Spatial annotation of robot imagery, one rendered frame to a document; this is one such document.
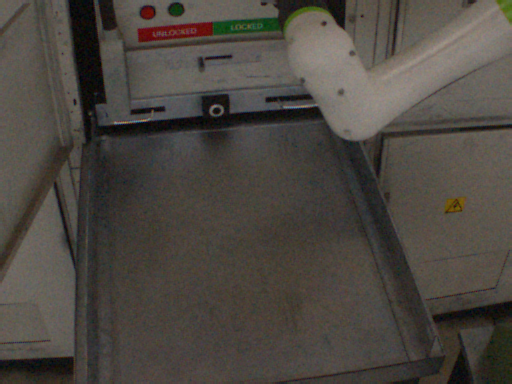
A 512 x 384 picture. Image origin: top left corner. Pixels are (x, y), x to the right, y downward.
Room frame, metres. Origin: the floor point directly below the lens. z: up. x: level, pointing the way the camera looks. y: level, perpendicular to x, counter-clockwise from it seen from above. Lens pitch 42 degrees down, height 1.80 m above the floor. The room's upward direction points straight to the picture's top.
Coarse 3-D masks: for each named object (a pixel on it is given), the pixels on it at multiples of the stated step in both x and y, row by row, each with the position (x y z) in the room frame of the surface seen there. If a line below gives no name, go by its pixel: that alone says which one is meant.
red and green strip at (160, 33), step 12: (192, 24) 1.32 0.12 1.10; (204, 24) 1.33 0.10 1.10; (216, 24) 1.33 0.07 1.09; (228, 24) 1.33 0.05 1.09; (240, 24) 1.34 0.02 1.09; (252, 24) 1.34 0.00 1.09; (264, 24) 1.35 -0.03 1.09; (276, 24) 1.35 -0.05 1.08; (144, 36) 1.31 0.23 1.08; (156, 36) 1.31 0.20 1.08; (168, 36) 1.32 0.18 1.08; (180, 36) 1.32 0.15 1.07; (192, 36) 1.32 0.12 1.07
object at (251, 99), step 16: (96, 96) 1.32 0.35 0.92; (160, 96) 1.31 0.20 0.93; (176, 96) 1.31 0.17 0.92; (192, 96) 1.31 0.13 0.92; (240, 96) 1.33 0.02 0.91; (256, 96) 1.33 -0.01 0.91; (272, 96) 1.34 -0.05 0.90; (288, 96) 1.34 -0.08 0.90; (304, 96) 1.35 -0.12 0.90; (144, 112) 1.30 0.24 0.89; (160, 112) 1.30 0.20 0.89; (176, 112) 1.31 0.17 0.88; (192, 112) 1.31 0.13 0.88; (240, 112) 1.33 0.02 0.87
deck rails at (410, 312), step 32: (96, 160) 1.18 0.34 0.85; (352, 160) 1.17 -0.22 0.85; (96, 192) 1.07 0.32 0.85; (352, 192) 1.07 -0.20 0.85; (96, 224) 0.98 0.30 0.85; (384, 224) 0.95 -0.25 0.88; (96, 256) 0.89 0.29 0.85; (384, 256) 0.89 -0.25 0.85; (96, 288) 0.81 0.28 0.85; (416, 288) 0.76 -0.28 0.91; (96, 320) 0.74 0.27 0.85; (416, 320) 0.73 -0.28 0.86; (96, 352) 0.67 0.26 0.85; (416, 352) 0.67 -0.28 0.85
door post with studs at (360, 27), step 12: (348, 0) 1.33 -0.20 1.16; (360, 0) 1.33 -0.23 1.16; (372, 0) 1.33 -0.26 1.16; (348, 12) 1.33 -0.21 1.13; (360, 12) 1.33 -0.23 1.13; (372, 12) 1.34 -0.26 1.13; (348, 24) 1.33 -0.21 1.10; (360, 24) 1.33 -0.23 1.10; (372, 24) 1.34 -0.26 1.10; (360, 36) 1.33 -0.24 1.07; (372, 36) 1.34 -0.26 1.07; (360, 48) 1.33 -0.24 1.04; (372, 48) 1.34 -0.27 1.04; (372, 60) 1.34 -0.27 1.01
